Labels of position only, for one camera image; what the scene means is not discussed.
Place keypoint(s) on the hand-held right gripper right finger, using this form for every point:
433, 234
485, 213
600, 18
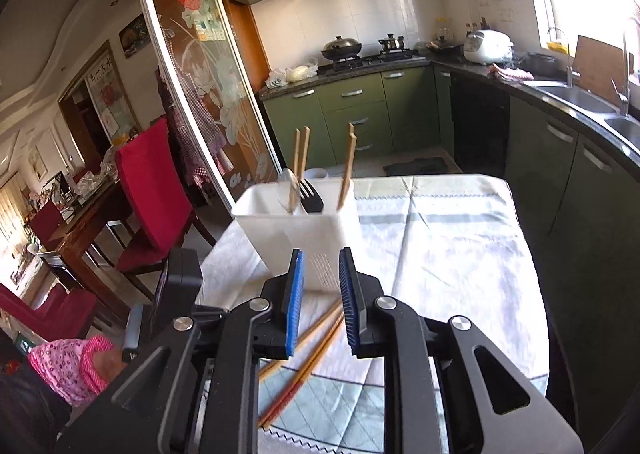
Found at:
349, 304

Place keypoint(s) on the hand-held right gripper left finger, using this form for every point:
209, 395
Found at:
295, 304

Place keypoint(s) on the reddish brown chopstick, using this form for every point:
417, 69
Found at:
300, 374
286, 399

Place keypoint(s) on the white plastic utensil holder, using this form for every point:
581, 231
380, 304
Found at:
260, 234

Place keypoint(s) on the black plastic fork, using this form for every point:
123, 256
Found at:
311, 199

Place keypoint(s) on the clear plastic spoon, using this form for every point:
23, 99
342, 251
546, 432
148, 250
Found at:
289, 184

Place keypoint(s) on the person's left forearm pink sleeve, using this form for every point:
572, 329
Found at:
65, 369

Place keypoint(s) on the person's left hand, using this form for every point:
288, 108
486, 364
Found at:
112, 359

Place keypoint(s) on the red upholstered chair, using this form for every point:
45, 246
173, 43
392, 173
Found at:
150, 194

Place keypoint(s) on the wooden dining table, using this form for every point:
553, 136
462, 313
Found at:
80, 234

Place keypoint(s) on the grey checked tablecloth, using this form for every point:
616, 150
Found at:
450, 259

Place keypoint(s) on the red dining chair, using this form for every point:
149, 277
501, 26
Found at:
55, 311
45, 221

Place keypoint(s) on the clutter on dining table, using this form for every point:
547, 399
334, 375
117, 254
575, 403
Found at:
92, 181

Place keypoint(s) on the checkered apron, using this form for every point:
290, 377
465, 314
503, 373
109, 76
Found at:
200, 124

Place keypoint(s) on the framed calligraphy picture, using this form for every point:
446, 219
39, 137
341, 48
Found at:
112, 99

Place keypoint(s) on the green base cabinets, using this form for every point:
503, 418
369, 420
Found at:
350, 109

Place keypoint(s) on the flower-printed sliding glass door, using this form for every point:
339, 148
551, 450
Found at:
200, 59

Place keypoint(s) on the grey plastic bag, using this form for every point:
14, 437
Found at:
276, 79

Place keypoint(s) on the white plastic bag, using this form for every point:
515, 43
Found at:
300, 73

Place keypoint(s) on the black gas stove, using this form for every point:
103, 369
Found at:
375, 59

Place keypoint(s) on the black wok with lid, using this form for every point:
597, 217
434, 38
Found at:
341, 49

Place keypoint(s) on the steel kettle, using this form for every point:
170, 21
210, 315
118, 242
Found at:
391, 43

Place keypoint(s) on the dark kitchen countertop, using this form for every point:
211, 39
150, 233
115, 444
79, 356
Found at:
500, 84

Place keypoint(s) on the pink cloth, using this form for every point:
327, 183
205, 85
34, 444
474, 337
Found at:
512, 72

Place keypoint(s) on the glass jar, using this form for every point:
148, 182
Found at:
442, 29

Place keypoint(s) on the white rice cooker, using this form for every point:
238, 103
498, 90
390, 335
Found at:
487, 47

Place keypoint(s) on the dark cooking pot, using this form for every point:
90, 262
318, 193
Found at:
540, 65

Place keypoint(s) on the steel double sink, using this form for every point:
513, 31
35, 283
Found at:
575, 97

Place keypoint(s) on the yellow basket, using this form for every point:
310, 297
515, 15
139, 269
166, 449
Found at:
557, 47

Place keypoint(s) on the wooden cutting board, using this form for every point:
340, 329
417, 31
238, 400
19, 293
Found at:
600, 67

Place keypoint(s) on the tall steel faucet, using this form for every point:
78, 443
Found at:
625, 84

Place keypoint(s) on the dark wall poster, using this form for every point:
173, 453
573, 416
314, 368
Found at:
135, 37

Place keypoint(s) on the wall outlet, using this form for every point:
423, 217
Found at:
507, 15

